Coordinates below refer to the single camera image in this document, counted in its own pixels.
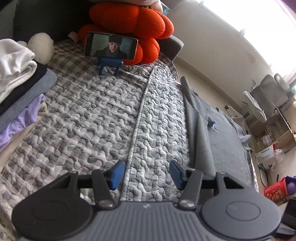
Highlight white printed pillow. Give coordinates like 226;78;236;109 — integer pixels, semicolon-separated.
129;0;167;12

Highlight white round basin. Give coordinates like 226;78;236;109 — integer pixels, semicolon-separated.
259;167;271;187

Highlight grey checked quilted blanket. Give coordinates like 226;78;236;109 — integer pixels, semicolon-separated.
0;38;259;232

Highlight grey t-shirt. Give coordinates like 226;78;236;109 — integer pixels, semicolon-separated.
180;76;259;193

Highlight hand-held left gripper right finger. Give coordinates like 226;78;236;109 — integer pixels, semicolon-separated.
170;160;244;210

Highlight grey sofa armrest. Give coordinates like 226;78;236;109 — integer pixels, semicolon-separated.
0;0;184;62

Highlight folded white garment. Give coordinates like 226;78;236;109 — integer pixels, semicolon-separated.
0;39;38;102

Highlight folded purple garment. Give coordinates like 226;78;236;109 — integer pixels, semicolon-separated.
0;94;45;150

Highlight purple toy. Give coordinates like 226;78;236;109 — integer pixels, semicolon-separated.
284;175;296;197

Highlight red basket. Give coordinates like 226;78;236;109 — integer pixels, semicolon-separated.
264;178;289;202

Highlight folded cream garment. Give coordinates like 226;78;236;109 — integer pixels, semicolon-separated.
0;102;49;172

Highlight white cardboard box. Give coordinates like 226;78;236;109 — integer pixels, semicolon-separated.
254;142;279;171

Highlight wooden shelf unit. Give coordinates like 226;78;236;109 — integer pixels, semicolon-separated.
245;100;296;154

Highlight grey white office chair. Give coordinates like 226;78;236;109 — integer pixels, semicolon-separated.
243;73;290;123

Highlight folded grey-blue garment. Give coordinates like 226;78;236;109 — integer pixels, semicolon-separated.
0;70;57;133

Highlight white plush toy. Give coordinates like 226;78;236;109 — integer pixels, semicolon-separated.
17;33;55;64

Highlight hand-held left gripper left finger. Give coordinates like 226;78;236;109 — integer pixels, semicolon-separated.
55;160;126;210

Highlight blue phone stand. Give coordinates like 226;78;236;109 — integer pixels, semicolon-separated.
98;56;124;77

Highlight smartphone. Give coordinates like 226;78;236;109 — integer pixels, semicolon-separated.
84;32;139;60

